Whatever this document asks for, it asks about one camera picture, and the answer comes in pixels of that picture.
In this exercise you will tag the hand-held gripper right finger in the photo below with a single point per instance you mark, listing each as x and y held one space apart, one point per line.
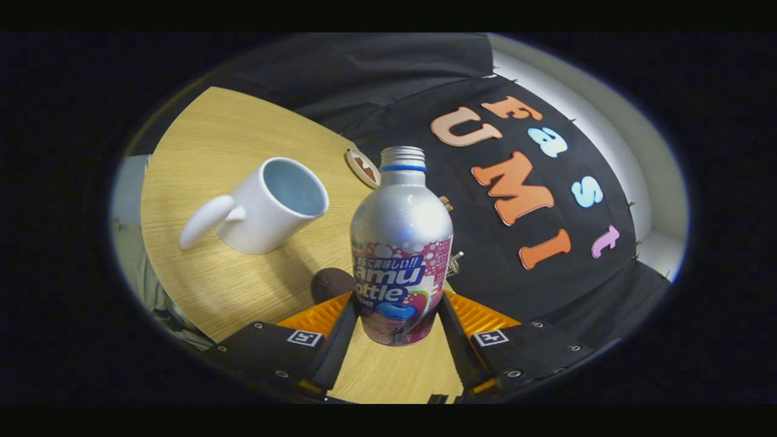
461 349

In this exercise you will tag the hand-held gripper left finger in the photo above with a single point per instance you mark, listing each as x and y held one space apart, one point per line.
337 349

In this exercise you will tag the dark brown round coaster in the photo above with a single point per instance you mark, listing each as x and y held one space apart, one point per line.
331 284

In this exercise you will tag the silver juice bottle pink label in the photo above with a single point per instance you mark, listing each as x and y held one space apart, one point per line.
400 218

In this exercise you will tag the white cup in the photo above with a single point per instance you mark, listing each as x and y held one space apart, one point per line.
261 218

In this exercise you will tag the toast slice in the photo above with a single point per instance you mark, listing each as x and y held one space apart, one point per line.
447 203

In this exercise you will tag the brown food piece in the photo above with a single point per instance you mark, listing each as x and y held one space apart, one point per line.
360 162
370 174

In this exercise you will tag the white round plate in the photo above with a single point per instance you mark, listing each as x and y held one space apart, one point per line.
355 172

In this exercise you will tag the wooden table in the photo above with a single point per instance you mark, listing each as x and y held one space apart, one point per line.
206 139

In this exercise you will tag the black backdrop cloth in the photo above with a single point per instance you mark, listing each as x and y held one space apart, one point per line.
394 73

